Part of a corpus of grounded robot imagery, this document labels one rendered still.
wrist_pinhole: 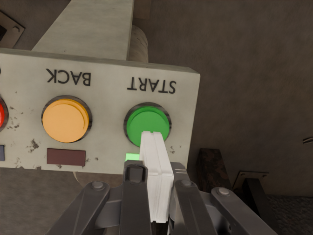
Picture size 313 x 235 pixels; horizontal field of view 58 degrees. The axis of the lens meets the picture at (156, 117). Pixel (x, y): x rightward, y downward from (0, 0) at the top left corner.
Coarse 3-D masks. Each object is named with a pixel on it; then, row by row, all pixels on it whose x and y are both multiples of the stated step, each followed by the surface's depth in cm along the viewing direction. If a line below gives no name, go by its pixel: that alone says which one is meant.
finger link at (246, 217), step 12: (216, 192) 14; (228, 192) 14; (216, 204) 14; (228, 204) 13; (240, 204) 13; (228, 216) 13; (240, 216) 12; (252, 216) 12; (240, 228) 12; (252, 228) 12; (264, 228) 12
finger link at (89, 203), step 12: (84, 192) 13; (96, 192) 13; (108, 192) 13; (72, 204) 12; (84, 204) 12; (96, 204) 12; (60, 216) 11; (72, 216) 11; (84, 216) 11; (96, 216) 12; (60, 228) 10; (72, 228) 10; (84, 228) 11
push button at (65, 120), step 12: (48, 108) 25; (60, 108) 25; (72, 108) 25; (84, 108) 26; (48, 120) 25; (60, 120) 25; (72, 120) 25; (84, 120) 26; (48, 132) 26; (60, 132) 25; (72, 132) 26; (84, 132) 26
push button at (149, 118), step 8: (136, 112) 26; (144, 112) 26; (152, 112) 26; (160, 112) 26; (128, 120) 26; (136, 120) 26; (144, 120) 26; (152, 120) 26; (160, 120) 26; (128, 128) 26; (136, 128) 26; (144, 128) 26; (152, 128) 26; (160, 128) 26; (168, 128) 26; (128, 136) 26; (136, 136) 26; (136, 144) 27
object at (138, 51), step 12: (132, 36) 73; (144, 36) 80; (132, 48) 67; (144, 48) 73; (132, 60) 62; (144, 60) 68; (84, 180) 43; (96, 180) 43; (108, 180) 43; (120, 180) 43
